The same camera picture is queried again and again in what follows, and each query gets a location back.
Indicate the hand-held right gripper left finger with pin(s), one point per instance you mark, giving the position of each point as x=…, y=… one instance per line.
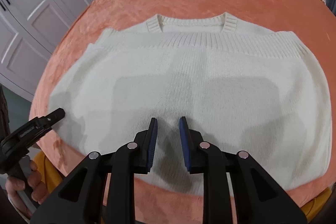
x=153, y=145

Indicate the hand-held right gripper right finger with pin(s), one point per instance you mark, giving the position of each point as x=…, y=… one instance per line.
x=185, y=145

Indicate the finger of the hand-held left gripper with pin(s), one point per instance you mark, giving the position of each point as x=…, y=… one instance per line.
x=53, y=115

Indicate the white knit cardigan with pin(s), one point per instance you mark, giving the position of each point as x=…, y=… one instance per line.
x=223, y=87

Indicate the person's left hand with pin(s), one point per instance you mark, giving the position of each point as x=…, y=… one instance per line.
x=35, y=182

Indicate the person's yellow clothing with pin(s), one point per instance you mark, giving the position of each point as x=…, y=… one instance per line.
x=46, y=169

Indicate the white panelled wardrobe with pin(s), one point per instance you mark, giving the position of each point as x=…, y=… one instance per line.
x=39, y=3

